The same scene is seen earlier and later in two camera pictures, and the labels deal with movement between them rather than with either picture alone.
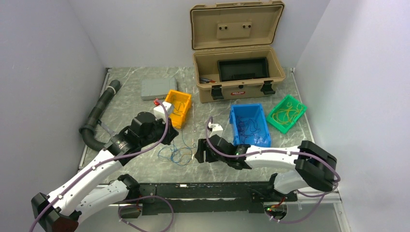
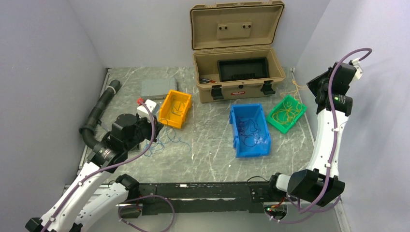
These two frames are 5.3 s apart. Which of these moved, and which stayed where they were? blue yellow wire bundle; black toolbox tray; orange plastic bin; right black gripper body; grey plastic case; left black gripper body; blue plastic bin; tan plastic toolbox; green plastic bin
Moved: left black gripper body; blue yellow wire bundle; right black gripper body
Stayed: blue plastic bin; black toolbox tray; tan plastic toolbox; green plastic bin; grey plastic case; orange plastic bin
